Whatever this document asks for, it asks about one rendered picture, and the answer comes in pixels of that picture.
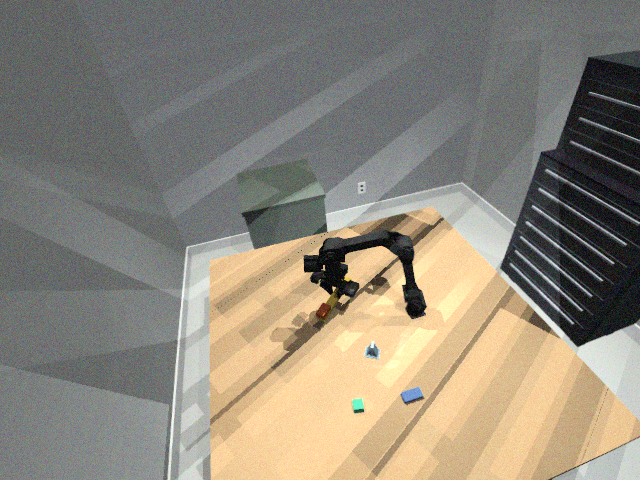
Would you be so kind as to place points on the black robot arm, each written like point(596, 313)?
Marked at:
point(333, 251)

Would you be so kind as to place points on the dark blue rectangular bar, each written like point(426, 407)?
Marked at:
point(411, 395)

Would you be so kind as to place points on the green cube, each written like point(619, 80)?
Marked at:
point(357, 406)

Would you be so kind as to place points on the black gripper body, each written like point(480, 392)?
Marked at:
point(349, 288)

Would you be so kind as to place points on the yellow long bar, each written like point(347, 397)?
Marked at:
point(326, 308)

